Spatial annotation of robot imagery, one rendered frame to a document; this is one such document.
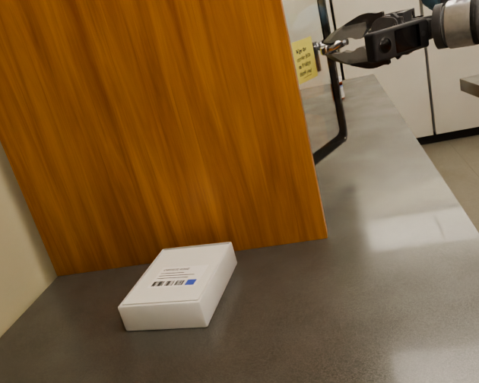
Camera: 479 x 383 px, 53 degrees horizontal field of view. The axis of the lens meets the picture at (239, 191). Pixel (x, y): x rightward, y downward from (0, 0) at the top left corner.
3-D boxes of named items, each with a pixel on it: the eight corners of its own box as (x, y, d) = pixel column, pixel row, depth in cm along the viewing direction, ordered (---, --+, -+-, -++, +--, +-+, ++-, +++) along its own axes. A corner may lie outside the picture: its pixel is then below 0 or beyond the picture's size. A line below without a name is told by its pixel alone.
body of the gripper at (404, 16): (387, 55, 91) (455, 43, 84) (370, 64, 85) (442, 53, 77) (382, 12, 88) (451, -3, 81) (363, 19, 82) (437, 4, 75)
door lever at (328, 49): (304, 61, 91) (301, 47, 90) (326, 52, 97) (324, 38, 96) (330, 57, 87) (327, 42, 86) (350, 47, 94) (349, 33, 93)
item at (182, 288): (125, 331, 65) (116, 307, 64) (169, 269, 79) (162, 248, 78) (207, 327, 61) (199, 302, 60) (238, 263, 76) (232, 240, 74)
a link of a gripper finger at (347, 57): (339, 64, 95) (384, 53, 89) (326, 71, 91) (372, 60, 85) (335, 49, 94) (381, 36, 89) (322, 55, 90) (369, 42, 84)
